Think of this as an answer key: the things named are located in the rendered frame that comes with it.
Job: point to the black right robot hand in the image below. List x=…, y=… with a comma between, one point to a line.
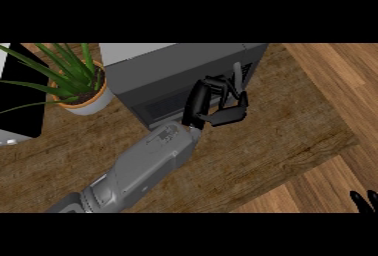
x=366, y=203

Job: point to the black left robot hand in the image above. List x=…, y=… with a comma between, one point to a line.
x=229, y=115

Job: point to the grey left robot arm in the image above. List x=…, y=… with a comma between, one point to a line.
x=141, y=163

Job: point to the dark grey microwave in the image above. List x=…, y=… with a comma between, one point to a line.
x=162, y=81

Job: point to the white and orange plant pot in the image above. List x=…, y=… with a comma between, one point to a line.
x=90, y=105

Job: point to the green leafy plant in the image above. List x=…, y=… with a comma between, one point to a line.
x=68, y=71

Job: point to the white stove knob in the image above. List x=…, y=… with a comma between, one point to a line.
x=10, y=142

